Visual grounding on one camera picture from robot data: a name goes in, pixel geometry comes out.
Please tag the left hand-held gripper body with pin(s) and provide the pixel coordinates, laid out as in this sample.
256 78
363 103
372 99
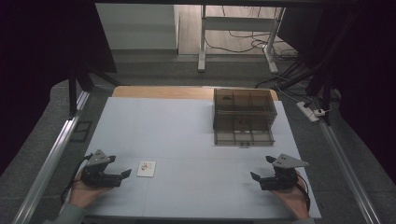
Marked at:
99 179

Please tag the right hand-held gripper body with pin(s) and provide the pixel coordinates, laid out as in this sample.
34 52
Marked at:
281 182

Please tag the small white jewellery card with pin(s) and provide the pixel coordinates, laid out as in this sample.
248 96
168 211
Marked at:
146 168

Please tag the brown transparent drawer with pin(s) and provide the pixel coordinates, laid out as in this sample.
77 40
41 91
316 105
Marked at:
244 133

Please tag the brown transparent drawer box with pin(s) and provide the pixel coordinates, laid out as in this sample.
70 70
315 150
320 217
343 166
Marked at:
244 104

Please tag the person's right hand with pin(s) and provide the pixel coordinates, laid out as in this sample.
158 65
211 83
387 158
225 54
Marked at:
292 199

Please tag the person's left hand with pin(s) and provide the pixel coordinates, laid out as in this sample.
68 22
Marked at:
81 193

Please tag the white power strip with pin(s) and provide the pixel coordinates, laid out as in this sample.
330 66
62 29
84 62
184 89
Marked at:
306 111

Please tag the white plug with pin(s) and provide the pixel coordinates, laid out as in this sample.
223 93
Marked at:
320 112

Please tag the white table cover sheet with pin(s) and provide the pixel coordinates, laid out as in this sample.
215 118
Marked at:
186 140

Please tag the black metal stand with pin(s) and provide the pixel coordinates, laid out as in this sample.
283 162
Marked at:
323 84
73 90

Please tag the black curtain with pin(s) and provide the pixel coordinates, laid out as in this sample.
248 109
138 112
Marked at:
40 71
358 71

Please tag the white cabinet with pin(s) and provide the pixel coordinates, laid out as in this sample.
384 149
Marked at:
137 26

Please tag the aluminium rail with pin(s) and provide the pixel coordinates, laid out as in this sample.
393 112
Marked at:
46 168
348 168

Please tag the white desk frame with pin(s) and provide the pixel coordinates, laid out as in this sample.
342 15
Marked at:
202 37

